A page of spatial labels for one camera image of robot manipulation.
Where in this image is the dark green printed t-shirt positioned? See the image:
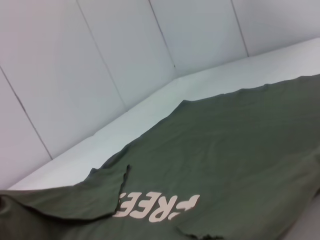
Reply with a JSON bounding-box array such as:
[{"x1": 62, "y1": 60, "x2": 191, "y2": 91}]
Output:
[{"x1": 0, "y1": 73, "x2": 320, "y2": 240}]

